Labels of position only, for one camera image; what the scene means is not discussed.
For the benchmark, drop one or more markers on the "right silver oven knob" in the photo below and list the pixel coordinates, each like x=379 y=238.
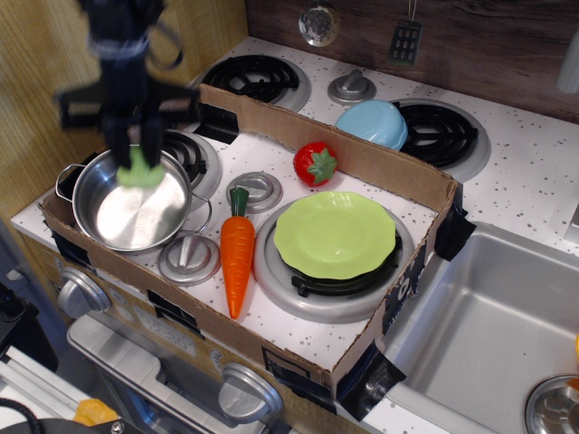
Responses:
x=245 y=397

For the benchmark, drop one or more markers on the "red toy strawberry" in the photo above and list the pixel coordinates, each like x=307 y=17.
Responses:
x=315 y=164

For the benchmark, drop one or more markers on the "silver oven knob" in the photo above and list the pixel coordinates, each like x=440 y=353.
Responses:
x=245 y=397
x=80 y=295

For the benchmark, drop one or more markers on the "hanging silver ladle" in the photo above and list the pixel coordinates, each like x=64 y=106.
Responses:
x=319 y=23

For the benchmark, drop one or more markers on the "back silver stove knob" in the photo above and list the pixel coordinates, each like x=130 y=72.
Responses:
x=351 y=89

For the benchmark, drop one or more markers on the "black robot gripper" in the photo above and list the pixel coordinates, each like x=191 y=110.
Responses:
x=125 y=94

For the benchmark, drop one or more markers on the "black burner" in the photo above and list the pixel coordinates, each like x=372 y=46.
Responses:
x=198 y=158
x=326 y=301
x=265 y=78
x=445 y=136

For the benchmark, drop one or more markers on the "back right black burner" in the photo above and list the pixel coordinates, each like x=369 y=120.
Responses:
x=445 y=136

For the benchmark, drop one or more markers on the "brown cardboard fence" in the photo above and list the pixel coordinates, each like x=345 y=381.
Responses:
x=319 y=364

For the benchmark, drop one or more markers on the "silver oven door handle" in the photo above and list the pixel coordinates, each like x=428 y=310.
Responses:
x=154 y=389

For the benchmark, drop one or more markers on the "middle silver stove knob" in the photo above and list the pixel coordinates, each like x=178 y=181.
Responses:
x=265 y=191

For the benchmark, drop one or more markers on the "front silver stove knob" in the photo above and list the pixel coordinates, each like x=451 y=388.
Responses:
x=189 y=261

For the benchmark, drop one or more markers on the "light green plastic plate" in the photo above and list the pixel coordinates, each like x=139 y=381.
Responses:
x=335 y=235

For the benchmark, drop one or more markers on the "silver metal sink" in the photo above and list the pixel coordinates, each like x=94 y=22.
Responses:
x=489 y=336

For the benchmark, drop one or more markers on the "front left black burner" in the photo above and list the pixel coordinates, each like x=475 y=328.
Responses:
x=198 y=158

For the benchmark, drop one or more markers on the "left silver oven knob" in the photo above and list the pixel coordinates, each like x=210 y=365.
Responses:
x=80 y=295

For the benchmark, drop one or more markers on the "back left black burner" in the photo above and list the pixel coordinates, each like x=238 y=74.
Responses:
x=265 y=78

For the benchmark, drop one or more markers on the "front right black burner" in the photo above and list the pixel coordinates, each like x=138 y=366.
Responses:
x=326 y=301

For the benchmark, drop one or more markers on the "light green toy broccoli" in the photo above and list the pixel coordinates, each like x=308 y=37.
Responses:
x=140 y=174

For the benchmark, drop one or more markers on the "hanging silver slotted spatula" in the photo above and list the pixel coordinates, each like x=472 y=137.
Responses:
x=406 y=38

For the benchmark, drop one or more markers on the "silver metal pan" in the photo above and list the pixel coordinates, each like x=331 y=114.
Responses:
x=128 y=219

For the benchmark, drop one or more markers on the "silver stove knob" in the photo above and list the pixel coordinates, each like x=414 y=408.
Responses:
x=265 y=191
x=189 y=261
x=351 y=89

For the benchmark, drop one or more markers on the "light blue plastic bowl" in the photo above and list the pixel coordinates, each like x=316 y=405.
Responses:
x=377 y=121

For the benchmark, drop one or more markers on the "orange toy carrot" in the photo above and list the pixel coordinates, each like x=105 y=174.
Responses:
x=237 y=244

